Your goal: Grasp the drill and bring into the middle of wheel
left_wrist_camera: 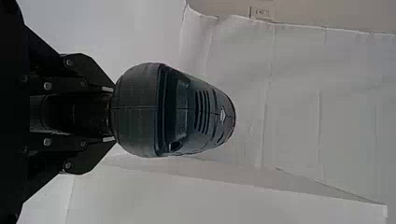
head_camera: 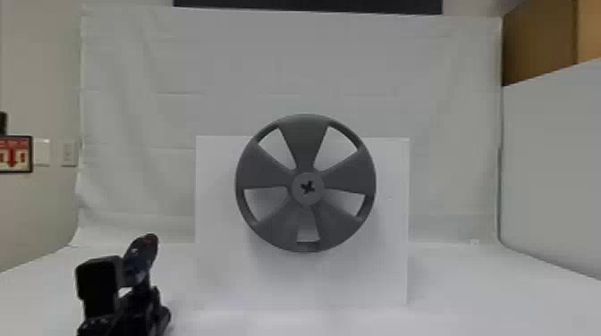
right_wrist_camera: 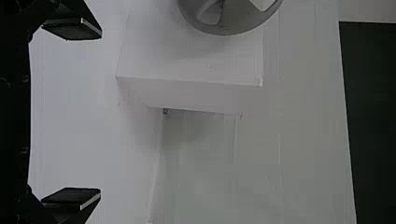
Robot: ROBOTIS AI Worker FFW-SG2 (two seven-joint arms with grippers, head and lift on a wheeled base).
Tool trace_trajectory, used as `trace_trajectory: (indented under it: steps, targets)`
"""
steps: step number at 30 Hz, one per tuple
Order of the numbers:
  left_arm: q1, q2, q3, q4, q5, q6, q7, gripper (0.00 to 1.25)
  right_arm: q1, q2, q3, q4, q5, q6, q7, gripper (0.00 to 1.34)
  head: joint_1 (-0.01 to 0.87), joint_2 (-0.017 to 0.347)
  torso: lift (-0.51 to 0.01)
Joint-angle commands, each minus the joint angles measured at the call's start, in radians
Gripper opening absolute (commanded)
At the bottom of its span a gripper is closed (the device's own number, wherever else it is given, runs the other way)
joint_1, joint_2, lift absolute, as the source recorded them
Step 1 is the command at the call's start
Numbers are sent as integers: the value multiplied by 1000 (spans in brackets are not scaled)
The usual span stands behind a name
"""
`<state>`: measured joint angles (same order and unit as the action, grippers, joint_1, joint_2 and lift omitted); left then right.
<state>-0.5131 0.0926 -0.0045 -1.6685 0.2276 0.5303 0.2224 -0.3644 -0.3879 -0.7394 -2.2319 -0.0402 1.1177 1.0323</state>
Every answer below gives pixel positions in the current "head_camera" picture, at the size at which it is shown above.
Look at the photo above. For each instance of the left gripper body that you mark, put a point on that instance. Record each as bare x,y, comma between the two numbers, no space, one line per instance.
143,316

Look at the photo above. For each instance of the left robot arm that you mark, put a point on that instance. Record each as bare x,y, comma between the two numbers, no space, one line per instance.
94,328

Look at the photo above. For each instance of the grey wheel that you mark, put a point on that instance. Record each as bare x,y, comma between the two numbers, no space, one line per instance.
263,169

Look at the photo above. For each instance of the brown wooden cupboard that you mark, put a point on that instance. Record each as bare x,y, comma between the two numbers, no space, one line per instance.
535,42

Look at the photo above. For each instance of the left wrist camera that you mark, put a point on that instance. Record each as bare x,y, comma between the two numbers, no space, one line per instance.
97,281

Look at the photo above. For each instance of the white wall switch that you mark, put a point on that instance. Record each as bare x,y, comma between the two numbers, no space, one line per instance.
42,152
69,153

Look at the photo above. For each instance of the red wall sign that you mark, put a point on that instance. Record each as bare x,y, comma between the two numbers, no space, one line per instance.
15,154

